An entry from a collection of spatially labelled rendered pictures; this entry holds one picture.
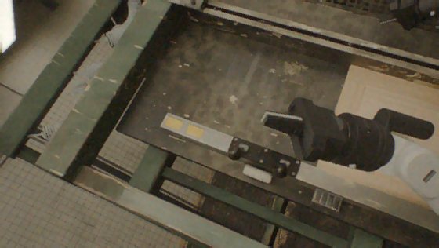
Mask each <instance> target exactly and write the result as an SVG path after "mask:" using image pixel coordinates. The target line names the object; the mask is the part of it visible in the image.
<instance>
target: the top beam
mask: <svg viewBox="0 0 439 248"><path fill-rule="evenodd" d="M183 14H184V11H183V6H182V5H179V4H176V3H173V2H169V1H163V0H145V1H144V2H143V4H142V6H141V7H140V9H139V10H138V11H137V13H136V15H135V16H134V17H133V19H132V21H131V22H130V23H129V26H128V27H127V28H126V29H125V31H124V32H123V33H122V36H121V37H120V39H119V40H118V41H117V43H116V44H115V46H114V48H113V49H112V50H111V52H110V53H109V54H108V55H107V59H106V60H105V61H104V62H103V63H102V65H101V66H100V69H99V70H98V72H97V73H96V74H95V75H94V76H93V79H92V81H91V82H90V83H89V84H88V85H87V87H86V89H85V91H84V92H83V94H82V95H81V96H80V97H79V99H78V101H77V103H76V104H75V105H74V107H73V108H72V110H71V111H70V113H69V114H68V116H67V117H66V118H65V120H64V121H63V123H62V125H60V127H59V129H58V131H57V132H56V133H55V135H54V136H53V138H52V140H51V141H50V142H49V144H48V145H47V147H45V149H44V151H43V153H42V154H41V155H40V157H39V158H38V160H37V162H36V163H35V164H36V167H37V168H39V169H41V170H44V171H45V172H47V173H49V174H50V175H53V176H54V177H58V178H59V179H61V180H62V181H65V182H67V183H70V184H73V181H72V178H73V177H74V175H75V174H76V173H77V171H78V169H79V167H80V165H84V164H85V163H86V164H87V165H88V166H89V167H91V166H92V164H93V163H94V161H95V159H96V157H97V156H98V154H99V153H100V151H101V148H102V147H103V146H104V145H105V143H106V141H107V140H108V137H109V136H110V134H111V133H112V131H113V130H114V128H115V126H116V125H117V123H118V121H119V119H120V118H121V117H122V114H123V112H124V111H125V109H126V108H127V107H128V105H129V102H130V101H131V99H132V98H133V97H134V95H135V94H136V91H137V89H138V88H139V87H140V84H141V83H142V82H143V79H144V78H145V76H146V75H147V73H148V71H149V70H150V69H151V66H152V64H153V63H154V61H155V60H156V59H157V58H158V54H159V53H160V52H161V50H162V48H163V47H164V45H165V43H166V41H167V40H168V38H169V37H170V35H171V34H172V31H173V30H174V28H175V27H176V25H177V24H178V23H179V21H180V17H181V16H182V15H183ZM73 185H74V186H75V187H77V185H76V184H73Z"/></svg>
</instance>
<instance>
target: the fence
mask: <svg viewBox="0 0 439 248"><path fill-rule="evenodd" d="M169 117H170V118H173V119H178V120H180V121H182V122H183V125H182V126H181V127H180V130H177V129H173V128H172V127H170V126H166V125H165V123H166V121H167V119H168V118H169ZM189 125H192V126H196V127H199V128H202V129H204V130H205V131H204V133H203V134H202V135H201V139H200V138H197V137H195V136H192V135H190V134H188V133H186V131H187V127H188V126H189ZM160 127H161V129H162V130H163V132H164V133H169V134H172V135H173V136H175V137H178V138H180V139H182V140H187V141H190V142H191V143H194V144H196V145H199V146H201V147H203V148H208V149H209V150H212V151H215V152H217V153H219V154H221V155H226V156H228V154H227V150H228V148H229V147H230V143H231V141H232V139H233V137H232V136H230V135H227V134H225V133H220V132H218V131H216V130H214V129H210V128H208V127H206V126H201V125H198V124H197V123H194V122H192V121H189V120H187V119H182V118H180V117H178V116H175V115H172V114H170V113H167V115H166V116H165V119H164V121H163V123H162V124H161V125H160ZM238 161H239V162H245V163H246V164H249V165H250V166H254V167H255V168H258V169H260V170H265V171H267V172H268V173H272V174H274V173H273V170H272V169H270V168H267V167H265V166H262V165H260V164H259V163H256V162H251V161H249V160H247V159H244V158H240V159H239V160H238ZM283 178H285V179H287V180H290V181H292V182H295V183H297V184H301V185H304V186H305V187H308V188H311V189H313V190H316V189H317V188H319V189H320V190H322V191H327V192H330V193H332V194H334V195H337V196H339V197H341V198H342V201H344V202H348V203H349V204H351V205H354V206H359V207H361V208H363V209H365V210H368V211H370V212H372V213H377V214H379V215H381V216H383V217H387V218H388V219H391V220H392V221H397V222H400V223H402V224H405V225H407V226H409V227H411V228H416V229H418V230H420V231H422V232H425V233H427V234H429V235H434V236H437V237H438V238H439V215H437V214H436V213H435V212H434V211H433V210H431V209H428V208H426V207H425V206H418V205H417V204H415V203H412V202H409V201H407V200H404V199H399V198H397V197H395V196H393V195H390V194H387V193H385V192H383V191H378V190H376V189H374V188H370V187H369V186H366V185H364V184H359V183H357V182H355V181H351V180H349V179H347V178H345V177H340V176H337V175H335V174H334V173H330V172H328V171H326V170H320V169H318V168H316V167H314V166H311V165H308V164H306V163H304V162H301V164H300V166H299V169H298V172H297V176H296V177H290V176H289V175H288V176H287V177H283Z"/></svg>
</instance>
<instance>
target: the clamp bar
mask: <svg viewBox="0 0 439 248"><path fill-rule="evenodd" d="M163 1H169V2H173V3H176V4H179V5H182V6H183V11H184V16H185V18H186V20H187V21H190V22H192V23H197V24H201V25H205V26H207V27H211V28H215V29H216V30H220V31H226V32H230V33H231V34H235V35H239V36H241V37H245V38H251V39H254V40H256V41H259V42H263V43H266V44H268V45H274V46H278V47H281V48H283V49H288V50H291V51H293V52H298V53H303V54H306V55H308V56H312V57H316V58H318V59H323V60H327V61H331V62H333V63H336V64H341V65H343V66H348V67H349V66H350V65H354V66H358V67H363V68H365V69H369V70H371V71H375V72H379V73H383V74H386V75H390V76H394V77H395V78H400V79H403V80H408V81H411V82H412V81H413V80H414V79H416V80H421V81H424V82H428V83H431V84H434V85H436V86H439V60H437V59H434V58H431V57H424V56H420V55H418V54H414V53H410V52H407V51H404V50H399V49H394V48H390V47H388V46H383V45H380V44H377V43H372V42H366V41H365V40H361V39H358V38H353V37H350V36H345V35H341V34H337V33H335V32H331V31H327V30H324V29H318V28H315V27H311V26H307V25H305V24H300V23H297V22H292V21H289V20H283V19H282V18H278V17H275V16H270V15H265V14H262V13H258V12H254V11H252V10H248V9H244V8H238V7H235V6H232V5H228V4H224V3H222V2H217V1H211V0H184V1H179V0H163Z"/></svg>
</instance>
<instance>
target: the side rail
mask: <svg viewBox="0 0 439 248"><path fill-rule="evenodd" d="M79 172H80V173H79V175H77V176H76V178H75V180H74V182H73V184H76V185H77V186H79V187H81V188H84V189H85V190H87V191H88V192H90V193H92V194H94V195H96V196H98V197H101V198H102V199H106V200H107V201H108V202H111V203H113V204H115V205H118V206H120V207H122V208H124V209H126V210H128V211H130V212H133V213H136V214H137V215H139V216H141V217H144V218H145V219H148V220H150V221H152V222H154V223H156V224H158V225H160V226H162V227H166V228H167V229H169V230H171V231H173V232H175V233H177V234H181V235H183V236H185V237H187V238H188V239H190V240H192V241H195V242H197V243H200V244H202V245H203V246H206V247H208V248H272V247H270V246H268V245H266V244H263V243H261V242H257V241H256V240H254V239H251V238H249V237H248V236H246V235H242V234H240V233H238V232H236V231H233V230H231V229H230V228H227V227H224V226H222V225H220V224H217V223H216V222H214V221H211V220H208V219H206V218H204V217H202V216H200V215H198V214H196V213H194V212H190V211H188V210H185V209H184V208H182V207H180V206H177V205H174V204H172V203H170V202H168V201H165V200H164V199H162V198H159V197H157V196H154V195H152V194H151V193H148V192H146V191H142V190H140V189H138V188H136V187H134V186H132V185H130V184H128V183H124V182H122V181H120V180H118V179H116V178H115V177H112V176H108V175H106V174H105V173H102V172H100V171H99V170H96V169H93V168H91V167H89V166H87V165H83V167H82V168H81V170H80V171H79Z"/></svg>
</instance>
